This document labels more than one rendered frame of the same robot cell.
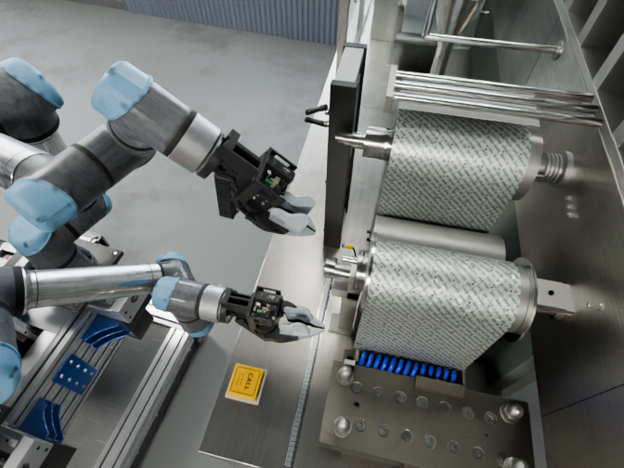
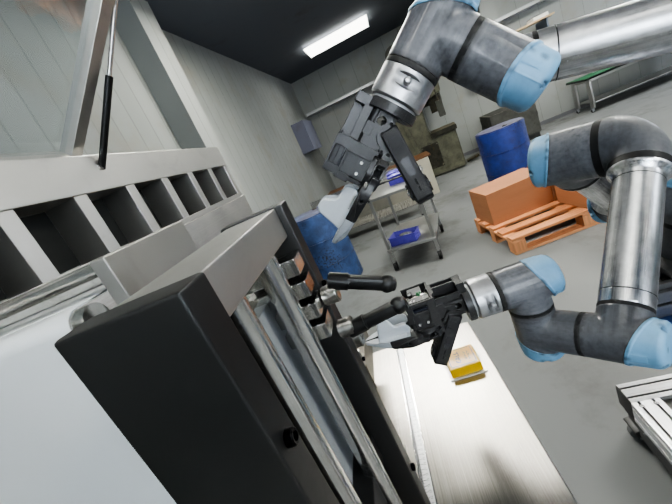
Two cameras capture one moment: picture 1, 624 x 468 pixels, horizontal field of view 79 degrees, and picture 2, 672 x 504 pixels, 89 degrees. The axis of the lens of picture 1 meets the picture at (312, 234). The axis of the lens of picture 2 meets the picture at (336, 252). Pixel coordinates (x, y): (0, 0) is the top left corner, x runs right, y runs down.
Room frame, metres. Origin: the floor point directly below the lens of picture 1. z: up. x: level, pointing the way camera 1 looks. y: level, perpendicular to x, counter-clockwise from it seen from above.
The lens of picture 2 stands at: (0.90, -0.02, 1.46)
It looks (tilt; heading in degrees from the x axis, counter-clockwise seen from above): 16 degrees down; 178
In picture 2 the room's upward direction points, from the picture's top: 25 degrees counter-clockwise
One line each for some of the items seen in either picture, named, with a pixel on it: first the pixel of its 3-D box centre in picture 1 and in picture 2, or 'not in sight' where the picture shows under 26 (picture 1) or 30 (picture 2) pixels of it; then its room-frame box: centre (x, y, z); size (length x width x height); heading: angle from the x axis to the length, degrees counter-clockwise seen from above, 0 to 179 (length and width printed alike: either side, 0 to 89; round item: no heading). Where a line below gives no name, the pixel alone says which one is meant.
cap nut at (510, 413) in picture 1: (513, 410); not in sight; (0.15, -0.39, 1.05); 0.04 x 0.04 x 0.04
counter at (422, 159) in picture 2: not in sight; (382, 191); (-5.64, 1.49, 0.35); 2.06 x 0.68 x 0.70; 73
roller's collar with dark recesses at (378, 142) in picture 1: (379, 143); not in sight; (0.60, -0.14, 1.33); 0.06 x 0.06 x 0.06; 78
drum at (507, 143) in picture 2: not in sight; (506, 157); (-3.44, 2.70, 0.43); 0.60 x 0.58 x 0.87; 75
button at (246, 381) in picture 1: (246, 382); (462, 360); (0.24, 0.16, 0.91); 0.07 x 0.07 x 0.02; 78
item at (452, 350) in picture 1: (416, 344); not in sight; (0.26, -0.21, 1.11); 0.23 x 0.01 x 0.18; 78
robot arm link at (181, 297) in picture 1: (183, 297); (524, 283); (0.37, 0.28, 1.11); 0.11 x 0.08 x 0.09; 78
